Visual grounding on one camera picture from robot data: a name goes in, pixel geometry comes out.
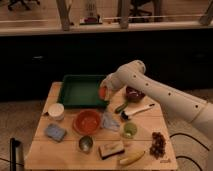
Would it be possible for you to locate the green plastic cup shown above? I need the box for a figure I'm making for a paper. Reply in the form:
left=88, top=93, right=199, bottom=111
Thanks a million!
left=122, top=122, right=137, bottom=139

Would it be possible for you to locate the wooden block eraser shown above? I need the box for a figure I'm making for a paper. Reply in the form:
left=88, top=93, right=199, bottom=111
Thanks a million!
left=98, top=141, right=125, bottom=160

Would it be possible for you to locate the white bottle on base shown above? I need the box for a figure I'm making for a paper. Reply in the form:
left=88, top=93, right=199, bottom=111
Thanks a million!
left=80, top=0, right=102, bottom=25

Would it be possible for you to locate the office chair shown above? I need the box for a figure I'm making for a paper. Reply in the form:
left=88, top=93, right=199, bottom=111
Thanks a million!
left=130, top=0, right=156, bottom=17
left=7, top=0, right=40, bottom=11

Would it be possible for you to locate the black floor cable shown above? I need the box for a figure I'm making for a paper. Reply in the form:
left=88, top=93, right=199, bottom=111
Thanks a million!
left=169, top=132, right=209, bottom=171

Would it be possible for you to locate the dark purple bowl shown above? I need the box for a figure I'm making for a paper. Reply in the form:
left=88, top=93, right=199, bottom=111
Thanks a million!
left=125, top=86, right=145, bottom=103

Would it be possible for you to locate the grey crumpled cloth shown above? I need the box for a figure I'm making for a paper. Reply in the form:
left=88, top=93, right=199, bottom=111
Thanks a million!
left=101, top=111, right=120, bottom=131

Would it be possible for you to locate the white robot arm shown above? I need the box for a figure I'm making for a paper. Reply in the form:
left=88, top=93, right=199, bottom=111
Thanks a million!
left=100, top=60, right=213, bottom=171

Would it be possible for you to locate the green plastic tray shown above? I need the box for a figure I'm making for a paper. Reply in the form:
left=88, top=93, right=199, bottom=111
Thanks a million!
left=57, top=75, right=108, bottom=109

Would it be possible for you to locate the dark grape bunch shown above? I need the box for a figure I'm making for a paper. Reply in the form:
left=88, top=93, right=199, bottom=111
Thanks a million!
left=150, top=132, right=166, bottom=159

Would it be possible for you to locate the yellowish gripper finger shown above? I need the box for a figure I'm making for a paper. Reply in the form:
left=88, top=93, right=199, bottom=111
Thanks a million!
left=104, top=89, right=112, bottom=101

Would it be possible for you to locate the orange bowl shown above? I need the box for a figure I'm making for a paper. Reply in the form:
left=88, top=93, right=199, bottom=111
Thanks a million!
left=72, top=109, right=101, bottom=135

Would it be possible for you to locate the office chair right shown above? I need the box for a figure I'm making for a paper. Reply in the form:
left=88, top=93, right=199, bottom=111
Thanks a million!
left=130, top=0, right=156, bottom=17

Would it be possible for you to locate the small metal cup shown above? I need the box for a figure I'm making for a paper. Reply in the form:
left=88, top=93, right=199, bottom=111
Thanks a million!
left=79, top=136, right=93, bottom=153

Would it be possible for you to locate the green cucumber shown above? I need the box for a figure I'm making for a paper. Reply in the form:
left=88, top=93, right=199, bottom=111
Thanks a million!
left=115, top=102, right=128, bottom=114

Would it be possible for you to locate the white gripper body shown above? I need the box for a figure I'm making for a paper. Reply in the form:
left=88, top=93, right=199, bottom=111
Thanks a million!
left=101, top=73, right=121, bottom=91

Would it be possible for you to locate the office chair left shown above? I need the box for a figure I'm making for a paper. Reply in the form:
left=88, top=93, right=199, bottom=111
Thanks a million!
left=7, top=0, right=40, bottom=11

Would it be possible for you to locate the blue sponge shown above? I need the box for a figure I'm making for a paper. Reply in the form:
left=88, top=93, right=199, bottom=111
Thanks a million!
left=44, top=124, right=67, bottom=142

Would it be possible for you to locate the black stand post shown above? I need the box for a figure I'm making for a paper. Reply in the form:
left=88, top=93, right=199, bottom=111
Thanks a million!
left=10, top=138, right=21, bottom=171

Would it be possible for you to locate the white paper cup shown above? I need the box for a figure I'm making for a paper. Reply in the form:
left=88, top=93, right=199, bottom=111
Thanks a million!
left=48, top=103, right=64, bottom=121

